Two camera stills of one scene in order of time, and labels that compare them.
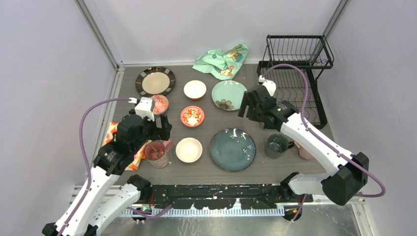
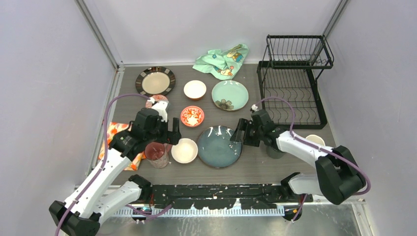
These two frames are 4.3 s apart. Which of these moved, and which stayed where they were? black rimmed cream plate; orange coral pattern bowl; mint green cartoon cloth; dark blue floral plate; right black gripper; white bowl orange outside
Moved: right black gripper; dark blue floral plate
Stayed: orange coral pattern bowl; black rimmed cream plate; mint green cartoon cloth; white bowl orange outside
